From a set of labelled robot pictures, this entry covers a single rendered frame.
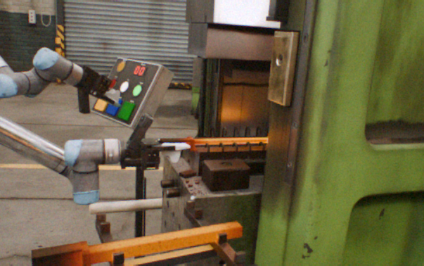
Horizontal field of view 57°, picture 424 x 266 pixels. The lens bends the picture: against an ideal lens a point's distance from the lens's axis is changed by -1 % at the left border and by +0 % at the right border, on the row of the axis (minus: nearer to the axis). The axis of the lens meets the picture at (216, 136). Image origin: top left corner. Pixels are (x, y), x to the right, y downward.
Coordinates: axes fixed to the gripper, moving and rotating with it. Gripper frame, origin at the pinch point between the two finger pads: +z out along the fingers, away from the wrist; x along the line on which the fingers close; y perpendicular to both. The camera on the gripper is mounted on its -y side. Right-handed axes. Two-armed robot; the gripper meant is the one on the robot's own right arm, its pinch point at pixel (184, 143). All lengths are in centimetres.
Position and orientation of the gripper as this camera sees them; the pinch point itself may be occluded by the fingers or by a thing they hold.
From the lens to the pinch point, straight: 123.5
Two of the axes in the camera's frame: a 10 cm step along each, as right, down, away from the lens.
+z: 9.5, -0.2, 3.2
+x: 3.2, 2.7, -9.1
